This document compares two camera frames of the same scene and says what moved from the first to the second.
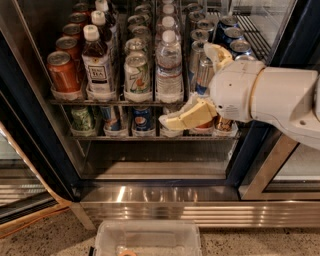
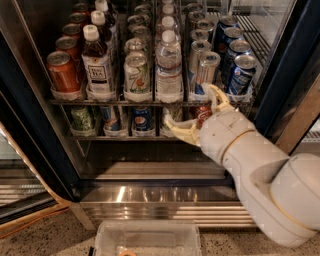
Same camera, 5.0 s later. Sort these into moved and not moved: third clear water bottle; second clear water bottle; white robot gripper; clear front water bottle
Moved: white robot gripper
Not moved: third clear water bottle; second clear water bottle; clear front water bottle
